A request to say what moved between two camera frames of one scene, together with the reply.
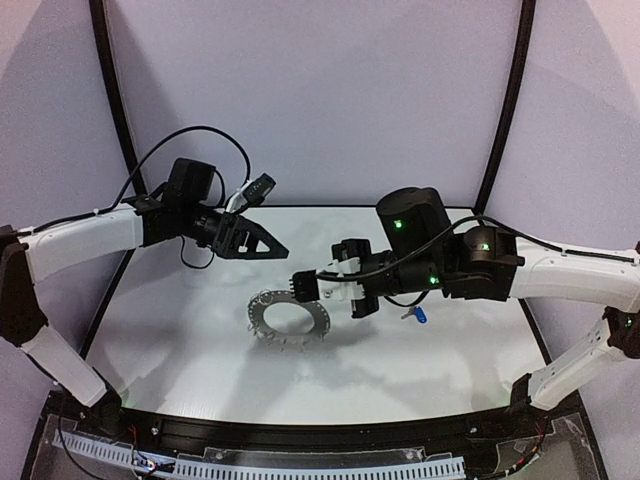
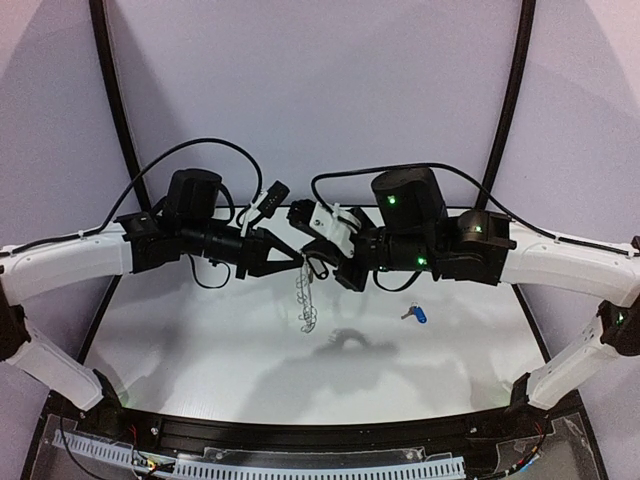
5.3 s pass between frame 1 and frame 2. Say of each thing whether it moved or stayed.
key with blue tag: stayed
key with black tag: moved
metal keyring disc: moved
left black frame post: stayed
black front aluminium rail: stayed
